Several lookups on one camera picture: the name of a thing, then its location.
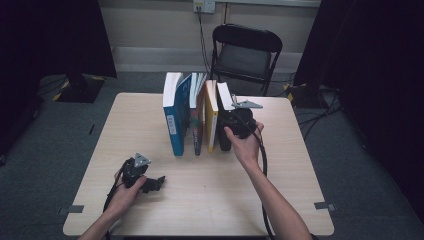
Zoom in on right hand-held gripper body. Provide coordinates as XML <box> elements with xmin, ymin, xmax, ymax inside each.
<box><xmin>222</xmin><ymin>94</ymin><xmax>264</xmax><ymax>140</ymax></box>

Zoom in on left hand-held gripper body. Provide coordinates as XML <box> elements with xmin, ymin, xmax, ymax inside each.
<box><xmin>120</xmin><ymin>152</ymin><xmax>152</xmax><ymax>189</ymax></box>

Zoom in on yellow book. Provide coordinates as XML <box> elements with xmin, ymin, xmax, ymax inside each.
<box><xmin>203</xmin><ymin>79</ymin><xmax>220</xmax><ymax>154</ymax></box>

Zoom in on black book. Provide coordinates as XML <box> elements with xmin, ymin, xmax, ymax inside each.
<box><xmin>215</xmin><ymin>81</ymin><xmax>236</xmax><ymax>152</ymax></box>

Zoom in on red book with dragon cover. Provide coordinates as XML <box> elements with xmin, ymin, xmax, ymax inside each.
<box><xmin>189</xmin><ymin>71</ymin><xmax>208</xmax><ymax>156</ymax></box>

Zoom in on blue book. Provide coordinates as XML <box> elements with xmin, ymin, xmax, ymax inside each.
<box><xmin>162</xmin><ymin>71</ymin><xmax>193</xmax><ymax>157</ymax></box>

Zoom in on person's left hand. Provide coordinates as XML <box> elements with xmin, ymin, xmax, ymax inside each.
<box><xmin>105</xmin><ymin>173</ymin><xmax>148</xmax><ymax>218</ymax></box>

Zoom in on person's right hand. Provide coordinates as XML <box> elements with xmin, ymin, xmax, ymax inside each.
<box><xmin>223</xmin><ymin>122</ymin><xmax>265</xmax><ymax>169</ymax></box>

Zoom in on yellow black floor base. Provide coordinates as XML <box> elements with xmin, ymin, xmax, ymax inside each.
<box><xmin>282</xmin><ymin>82</ymin><xmax>309</xmax><ymax>104</ymax></box>

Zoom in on black folding chair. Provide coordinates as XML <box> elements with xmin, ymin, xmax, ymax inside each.
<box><xmin>208</xmin><ymin>23</ymin><xmax>284</xmax><ymax>98</ymax></box>

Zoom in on grey tape strip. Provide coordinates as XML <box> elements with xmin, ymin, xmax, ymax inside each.
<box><xmin>314</xmin><ymin>201</ymin><xmax>337</xmax><ymax>212</ymax></box>
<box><xmin>58</xmin><ymin>205</ymin><xmax>85</xmax><ymax>216</ymax></box>

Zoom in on black stand base yellow tape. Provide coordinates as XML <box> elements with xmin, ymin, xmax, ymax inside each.
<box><xmin>36</xmin><ymin>73</ymin><xmax>108</xmax><ymax>104</ymax></box>

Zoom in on black curtain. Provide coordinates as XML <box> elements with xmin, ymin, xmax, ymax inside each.
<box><xmin>0</xmin><ymin>0</ymin><xmax>118</xmax><ymax>161</ymax></box>
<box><xmin>293</xmin><ymin>0</ymin><xmax>424</xmax><ymax>221</ymax></box>

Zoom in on left hand-held gripper black cable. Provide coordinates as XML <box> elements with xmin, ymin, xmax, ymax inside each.
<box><xmin>102</xmin><ymin>159</ymin><xmax>130</xmax><ymax>240</ymax></box>

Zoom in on hand-held gripper black cable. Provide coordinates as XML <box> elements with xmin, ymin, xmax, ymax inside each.
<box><xmin>102</xmin><ymin>159</ymin><xmax>130</xmax><ymax>240</ymax></box>
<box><xmin>233</xmin><ymin>113</ymin><xmax>275</xmax><ymax>240</ymax></box>

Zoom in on right hand-held gripper black cable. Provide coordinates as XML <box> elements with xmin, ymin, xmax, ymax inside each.
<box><xmin>233</xmin><ymin>113</ymin><xmax>275</xmax><ymax>240</ymax></box>

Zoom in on black floor cables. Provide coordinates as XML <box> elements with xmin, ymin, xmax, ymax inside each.
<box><xmin>296</xmin><ymin>84</ymin><xmax>343</xmax><ymax>141</ymax></box>

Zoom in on black cable from wall socket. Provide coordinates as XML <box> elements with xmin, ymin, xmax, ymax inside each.
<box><xmin>196</xmin><ymin>9</ymin><xmax>214</xmax><ymax>78</ymax></box>

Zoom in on white wall socket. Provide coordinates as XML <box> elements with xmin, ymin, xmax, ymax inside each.
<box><xmin>192</xmin><ymin>0</ymin><xmax>216</xmax><ymax>14</ymax></box>

